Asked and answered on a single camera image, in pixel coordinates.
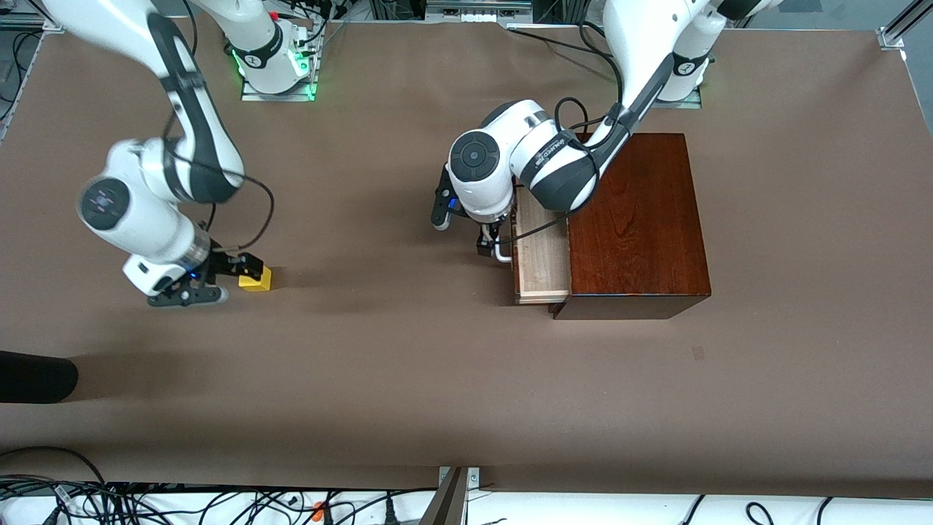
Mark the dark brown wooden cabinet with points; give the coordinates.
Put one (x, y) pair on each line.
(634, 219)

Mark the yellow block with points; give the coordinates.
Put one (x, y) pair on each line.
(256, 280)

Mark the aluminium frame rail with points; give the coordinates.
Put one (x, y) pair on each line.
(907, 22)
(22, 23)

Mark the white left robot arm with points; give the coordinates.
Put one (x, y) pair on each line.
(641, 58)

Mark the black rounded cylinder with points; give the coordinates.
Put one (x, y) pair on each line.
(36, 376)

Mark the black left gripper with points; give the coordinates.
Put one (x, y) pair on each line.
(486, 239)

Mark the grey power strip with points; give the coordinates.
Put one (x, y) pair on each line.
(477, 9)

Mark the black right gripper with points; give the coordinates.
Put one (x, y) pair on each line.
(221, 263)

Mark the orange plug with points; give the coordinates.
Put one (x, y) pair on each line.
(318, 510)

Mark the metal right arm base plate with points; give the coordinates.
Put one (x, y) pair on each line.
(277, 95)

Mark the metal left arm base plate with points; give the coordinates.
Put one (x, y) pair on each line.
(685, 103)

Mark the metal table clamp bracket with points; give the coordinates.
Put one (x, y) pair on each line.
(455, 485)

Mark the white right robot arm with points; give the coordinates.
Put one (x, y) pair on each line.
(138, 219)

